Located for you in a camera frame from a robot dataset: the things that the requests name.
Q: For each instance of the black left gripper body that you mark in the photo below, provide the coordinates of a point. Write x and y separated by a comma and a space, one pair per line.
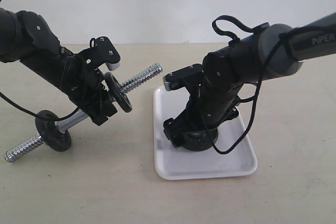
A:
84, 88

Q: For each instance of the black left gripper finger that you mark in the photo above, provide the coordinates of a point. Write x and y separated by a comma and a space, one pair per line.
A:
102, 115

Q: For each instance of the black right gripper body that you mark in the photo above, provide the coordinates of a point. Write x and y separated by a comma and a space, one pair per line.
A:
207, 109

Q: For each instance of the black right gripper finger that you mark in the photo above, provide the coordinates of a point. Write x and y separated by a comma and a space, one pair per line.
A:
175, 130

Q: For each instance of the chrome threaded dumbbell bar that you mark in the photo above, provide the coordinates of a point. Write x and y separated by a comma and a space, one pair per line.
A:
63, 125

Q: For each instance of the black weight plate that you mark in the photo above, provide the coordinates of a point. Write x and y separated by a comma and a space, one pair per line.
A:
116, 93
55, 139
199, 141

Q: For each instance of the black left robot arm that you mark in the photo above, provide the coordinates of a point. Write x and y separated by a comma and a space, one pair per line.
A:
27, 38

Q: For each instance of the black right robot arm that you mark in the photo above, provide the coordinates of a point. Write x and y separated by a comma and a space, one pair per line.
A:
233, 75

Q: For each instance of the white plastic tray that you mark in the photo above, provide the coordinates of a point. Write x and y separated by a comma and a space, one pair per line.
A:
180, 164

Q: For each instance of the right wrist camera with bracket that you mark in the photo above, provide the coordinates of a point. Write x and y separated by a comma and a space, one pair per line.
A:
188, 77

